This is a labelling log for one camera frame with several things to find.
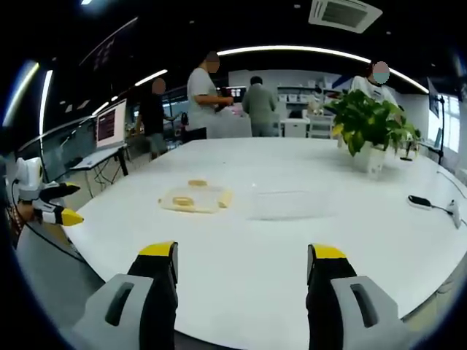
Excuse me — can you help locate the curved ceiling light strip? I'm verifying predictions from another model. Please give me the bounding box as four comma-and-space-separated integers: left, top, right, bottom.
217, 45, 431, 94

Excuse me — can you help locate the transparent plastic tray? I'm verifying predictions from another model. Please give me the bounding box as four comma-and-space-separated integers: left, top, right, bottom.
247, 188, 331, 222

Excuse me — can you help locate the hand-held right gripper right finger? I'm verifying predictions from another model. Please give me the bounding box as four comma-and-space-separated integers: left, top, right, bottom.
306, 243, 415, 350

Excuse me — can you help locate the green potted plant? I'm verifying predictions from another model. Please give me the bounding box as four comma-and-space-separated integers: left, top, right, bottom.
323, 88, 422, 158

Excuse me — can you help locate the ceiling air conditioner vent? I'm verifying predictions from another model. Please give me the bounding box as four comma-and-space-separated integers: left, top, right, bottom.
308, 0, 384, 34

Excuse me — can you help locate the black device on white base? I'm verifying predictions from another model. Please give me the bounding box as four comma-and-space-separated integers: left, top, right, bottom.
407, 194, 434, 211

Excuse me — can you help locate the black monitor stand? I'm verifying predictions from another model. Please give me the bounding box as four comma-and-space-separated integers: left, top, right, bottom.
425, 77, 449, 166

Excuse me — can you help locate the white plug adapter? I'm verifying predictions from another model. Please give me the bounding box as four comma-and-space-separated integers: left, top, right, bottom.
447, 199, 463, 230

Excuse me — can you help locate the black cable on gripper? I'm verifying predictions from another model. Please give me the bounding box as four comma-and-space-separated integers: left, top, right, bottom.
9, 177, 23, 229

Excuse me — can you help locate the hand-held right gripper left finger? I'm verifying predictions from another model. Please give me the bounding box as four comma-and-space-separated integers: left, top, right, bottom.
71, 240, 180, 350

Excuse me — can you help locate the white plant pot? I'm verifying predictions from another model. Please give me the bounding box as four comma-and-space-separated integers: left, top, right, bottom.
351, 141, 388, 180

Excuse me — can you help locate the white side desk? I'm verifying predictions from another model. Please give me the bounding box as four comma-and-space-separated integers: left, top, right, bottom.
69, 143, 129, 200

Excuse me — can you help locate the white storage shelf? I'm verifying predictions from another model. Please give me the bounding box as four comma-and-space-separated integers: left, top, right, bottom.
276, 82, 346, 139

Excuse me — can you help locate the person's left hand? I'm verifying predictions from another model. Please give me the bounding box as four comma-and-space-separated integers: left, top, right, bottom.
15, 202, 37, 224

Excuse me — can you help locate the computer monitor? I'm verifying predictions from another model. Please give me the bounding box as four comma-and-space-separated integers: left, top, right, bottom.
95, 98, 128, 151

